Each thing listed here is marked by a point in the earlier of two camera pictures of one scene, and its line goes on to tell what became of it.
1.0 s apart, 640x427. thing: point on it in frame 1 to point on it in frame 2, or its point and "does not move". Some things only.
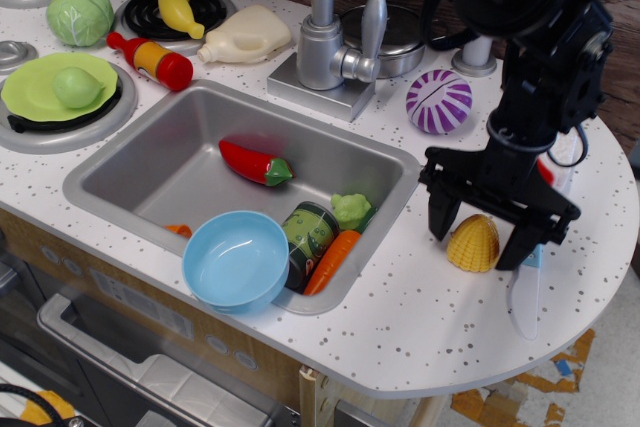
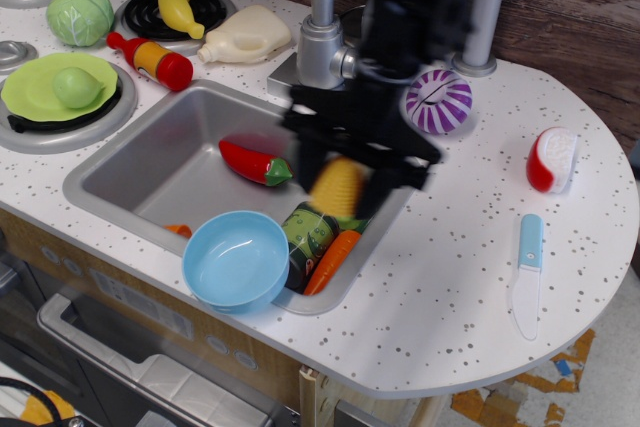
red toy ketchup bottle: [170, 70] does not move
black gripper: [504, 179] to [362, 120]
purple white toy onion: [438, 100] does not move
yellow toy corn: [473, 245] to [336, 191]
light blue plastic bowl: [235, 262] does not move
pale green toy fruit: [76, 88] does not move
